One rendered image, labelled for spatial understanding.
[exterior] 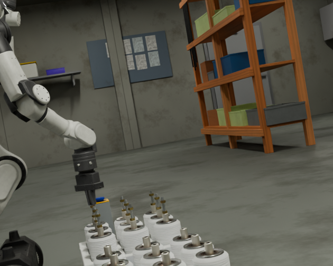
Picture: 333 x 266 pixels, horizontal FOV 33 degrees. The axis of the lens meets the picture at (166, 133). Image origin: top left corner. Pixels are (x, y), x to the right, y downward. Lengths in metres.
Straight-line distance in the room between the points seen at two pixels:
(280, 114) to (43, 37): 6.42
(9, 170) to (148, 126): 9.37
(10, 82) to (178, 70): 9.77
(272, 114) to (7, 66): 4.43
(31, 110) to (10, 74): 0.15
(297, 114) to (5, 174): 4.47
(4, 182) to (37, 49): 9.30
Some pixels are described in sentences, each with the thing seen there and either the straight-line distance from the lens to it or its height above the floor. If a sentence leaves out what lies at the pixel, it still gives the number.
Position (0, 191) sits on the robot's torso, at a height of 0.45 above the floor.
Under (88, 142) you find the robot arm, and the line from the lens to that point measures 2.15.
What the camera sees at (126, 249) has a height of 0.19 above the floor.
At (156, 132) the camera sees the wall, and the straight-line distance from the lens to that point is 11.54.
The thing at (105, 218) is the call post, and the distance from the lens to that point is 2.38.
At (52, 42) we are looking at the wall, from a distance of 11.47.
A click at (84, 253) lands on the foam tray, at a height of 0.18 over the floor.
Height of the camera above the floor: 0.64
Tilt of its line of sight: 2 degrees down
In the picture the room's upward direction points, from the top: 10 degrees counter-clockwise
